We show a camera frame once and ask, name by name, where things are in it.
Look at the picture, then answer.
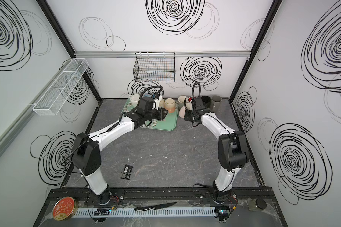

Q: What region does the pink mug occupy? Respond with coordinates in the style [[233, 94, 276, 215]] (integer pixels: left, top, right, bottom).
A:
[[179, 103, 192, 119]]

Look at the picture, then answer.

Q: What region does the white mug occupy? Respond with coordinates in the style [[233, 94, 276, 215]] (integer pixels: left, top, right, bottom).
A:
[[129, 94, 140, 107]]

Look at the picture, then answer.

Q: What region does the black mug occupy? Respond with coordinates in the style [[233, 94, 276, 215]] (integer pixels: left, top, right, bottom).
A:
[[201, 96, 211, 108]]

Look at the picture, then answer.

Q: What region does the green floral tray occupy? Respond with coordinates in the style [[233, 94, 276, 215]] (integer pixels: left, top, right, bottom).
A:
[[122, 98, 179, 131]]

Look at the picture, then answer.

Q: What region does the grey brown mug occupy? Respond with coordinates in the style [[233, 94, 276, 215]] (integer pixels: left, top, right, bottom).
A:
[[210, 95, 222, 113]]

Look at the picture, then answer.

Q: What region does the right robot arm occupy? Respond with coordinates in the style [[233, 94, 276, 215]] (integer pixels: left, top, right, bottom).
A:
[[184, 82, 250, 204]]

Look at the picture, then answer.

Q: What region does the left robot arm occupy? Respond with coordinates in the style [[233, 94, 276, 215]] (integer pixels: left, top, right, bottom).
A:
[[71, 85, 168, 205]]

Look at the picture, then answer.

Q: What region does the speckled cream mug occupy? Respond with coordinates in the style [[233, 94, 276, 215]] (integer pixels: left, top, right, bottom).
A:
[[159, 96, 164, 108]]

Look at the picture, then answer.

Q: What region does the orange cream mug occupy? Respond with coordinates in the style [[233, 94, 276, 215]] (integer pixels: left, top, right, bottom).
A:
[[164, 98, 176, 114]]

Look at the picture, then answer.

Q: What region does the black knife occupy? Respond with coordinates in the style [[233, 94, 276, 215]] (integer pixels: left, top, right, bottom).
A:
[[134, 202, 177, 212]]

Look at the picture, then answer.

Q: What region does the white mesh shelf basket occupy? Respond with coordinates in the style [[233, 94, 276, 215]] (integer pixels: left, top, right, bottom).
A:
[[32, 58, 89, 116]]

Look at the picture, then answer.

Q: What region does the dark lidded jar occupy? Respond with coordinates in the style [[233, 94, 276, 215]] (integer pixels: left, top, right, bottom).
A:
[[248, 198, 267, 211]]

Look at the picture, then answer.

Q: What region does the red round tin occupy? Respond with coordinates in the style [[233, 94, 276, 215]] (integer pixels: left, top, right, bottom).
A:
[[52, 197, 77, 221]]

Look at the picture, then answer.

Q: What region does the black wire basket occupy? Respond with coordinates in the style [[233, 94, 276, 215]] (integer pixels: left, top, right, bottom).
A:
[[133, 52, 176, 82]]

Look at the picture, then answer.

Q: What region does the white slotted cable duct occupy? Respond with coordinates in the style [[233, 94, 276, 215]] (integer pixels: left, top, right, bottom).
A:
[[73, 207, 217, 218]]

